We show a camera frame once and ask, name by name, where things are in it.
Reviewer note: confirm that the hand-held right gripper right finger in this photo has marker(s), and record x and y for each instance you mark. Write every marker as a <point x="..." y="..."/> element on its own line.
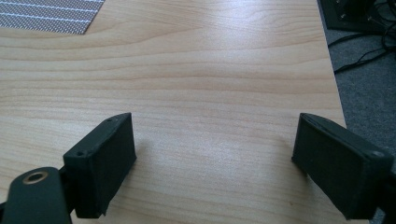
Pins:
<point x="336" y="168"/>

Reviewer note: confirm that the grey woven striped mat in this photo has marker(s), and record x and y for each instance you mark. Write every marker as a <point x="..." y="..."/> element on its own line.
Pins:
<point x="49" y="14"/>

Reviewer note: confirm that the black equipment base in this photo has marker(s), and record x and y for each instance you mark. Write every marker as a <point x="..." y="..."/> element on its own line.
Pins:
<point x="351" y="15"/>

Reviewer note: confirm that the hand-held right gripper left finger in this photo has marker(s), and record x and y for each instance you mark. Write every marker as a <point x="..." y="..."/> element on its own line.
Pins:
<point x="102" y="161"/>

